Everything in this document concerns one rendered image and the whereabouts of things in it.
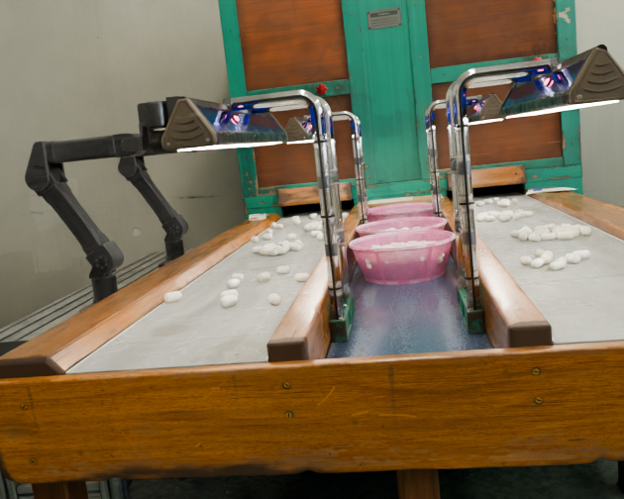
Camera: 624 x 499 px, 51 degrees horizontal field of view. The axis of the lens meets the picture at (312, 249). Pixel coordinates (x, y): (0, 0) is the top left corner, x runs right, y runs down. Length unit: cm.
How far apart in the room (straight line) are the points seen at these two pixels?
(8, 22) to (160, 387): 323
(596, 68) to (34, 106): 331
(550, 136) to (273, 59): 113
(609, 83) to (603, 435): 45
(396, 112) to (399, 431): 190
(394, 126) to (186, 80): 134
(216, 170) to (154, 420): 266
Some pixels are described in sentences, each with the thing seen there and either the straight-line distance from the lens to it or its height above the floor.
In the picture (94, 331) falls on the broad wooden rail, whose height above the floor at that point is 76.
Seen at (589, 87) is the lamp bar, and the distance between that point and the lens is 93.
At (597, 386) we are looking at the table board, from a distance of 91.
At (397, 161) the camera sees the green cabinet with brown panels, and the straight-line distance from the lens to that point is 266.
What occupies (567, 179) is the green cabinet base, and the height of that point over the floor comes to 78.
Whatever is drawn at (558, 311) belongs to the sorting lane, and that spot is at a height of 74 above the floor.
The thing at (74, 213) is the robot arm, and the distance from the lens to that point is 177.
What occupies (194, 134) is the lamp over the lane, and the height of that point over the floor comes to 106.
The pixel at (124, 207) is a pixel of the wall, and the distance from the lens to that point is 370.
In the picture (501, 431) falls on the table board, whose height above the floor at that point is 63.
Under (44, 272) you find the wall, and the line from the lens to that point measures 397.
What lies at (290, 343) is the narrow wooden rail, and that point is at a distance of 90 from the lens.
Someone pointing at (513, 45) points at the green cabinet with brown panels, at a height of 132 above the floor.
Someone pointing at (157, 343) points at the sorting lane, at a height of 74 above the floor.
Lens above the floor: 103
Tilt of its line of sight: 9 degrees down
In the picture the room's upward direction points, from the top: 6 degrees counter-clockwise
